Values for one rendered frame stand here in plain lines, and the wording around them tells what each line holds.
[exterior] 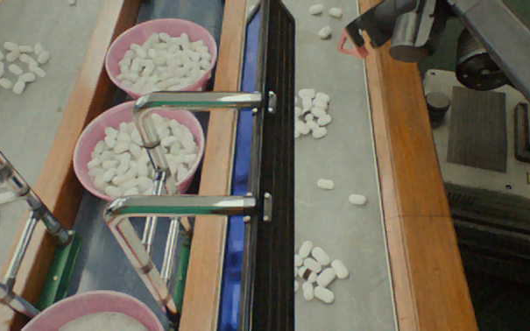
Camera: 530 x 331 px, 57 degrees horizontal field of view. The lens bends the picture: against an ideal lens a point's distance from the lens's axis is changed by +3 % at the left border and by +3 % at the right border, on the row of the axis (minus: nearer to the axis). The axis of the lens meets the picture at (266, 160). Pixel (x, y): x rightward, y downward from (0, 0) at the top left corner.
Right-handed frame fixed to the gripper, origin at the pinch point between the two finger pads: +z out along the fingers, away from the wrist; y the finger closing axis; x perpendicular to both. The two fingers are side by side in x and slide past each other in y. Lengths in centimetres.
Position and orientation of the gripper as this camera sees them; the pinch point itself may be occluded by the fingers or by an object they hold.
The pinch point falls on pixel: (356, 36)
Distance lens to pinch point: 99.8
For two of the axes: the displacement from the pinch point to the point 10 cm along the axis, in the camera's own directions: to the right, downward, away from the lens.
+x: -5.6, -8.1, -1.8
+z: -4.2, 0.9, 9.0
